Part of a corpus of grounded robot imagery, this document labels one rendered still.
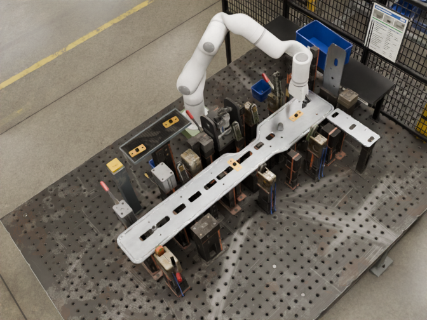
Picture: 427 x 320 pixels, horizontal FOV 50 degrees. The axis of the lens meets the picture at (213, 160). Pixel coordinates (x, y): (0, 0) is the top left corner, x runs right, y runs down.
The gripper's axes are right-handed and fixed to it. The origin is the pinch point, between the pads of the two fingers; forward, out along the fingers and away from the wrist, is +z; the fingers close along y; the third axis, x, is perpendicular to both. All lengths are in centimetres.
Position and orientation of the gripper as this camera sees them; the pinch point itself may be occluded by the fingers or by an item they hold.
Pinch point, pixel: (297, 101)
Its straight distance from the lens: 248.9
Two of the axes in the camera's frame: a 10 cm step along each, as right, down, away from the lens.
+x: 7.5, -5.8, 3.2
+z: 0.9, 5.6, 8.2
